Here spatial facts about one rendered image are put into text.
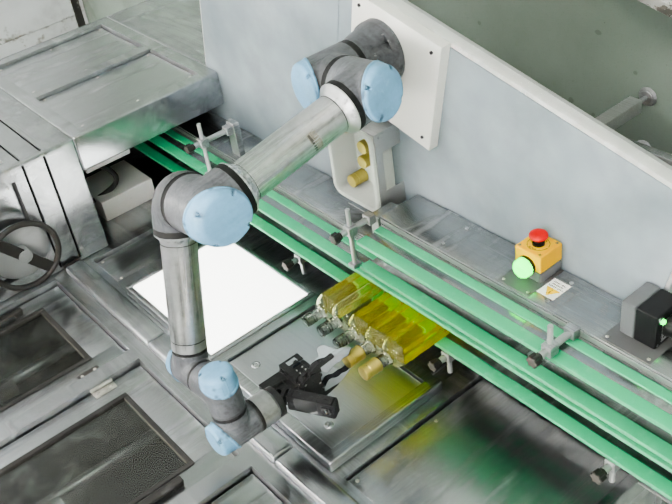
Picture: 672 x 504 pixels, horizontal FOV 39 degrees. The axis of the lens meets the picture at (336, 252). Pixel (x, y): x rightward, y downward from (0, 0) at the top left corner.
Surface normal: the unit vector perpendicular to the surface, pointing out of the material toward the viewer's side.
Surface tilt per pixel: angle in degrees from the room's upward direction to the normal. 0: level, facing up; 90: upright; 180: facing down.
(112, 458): 90
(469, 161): 0
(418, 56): 0
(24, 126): 90
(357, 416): 90
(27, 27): 90
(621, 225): 0
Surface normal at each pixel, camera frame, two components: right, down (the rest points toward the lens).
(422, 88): -0.76, 0.47
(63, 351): -0.13, -0.79
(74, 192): 0.64, 0.40
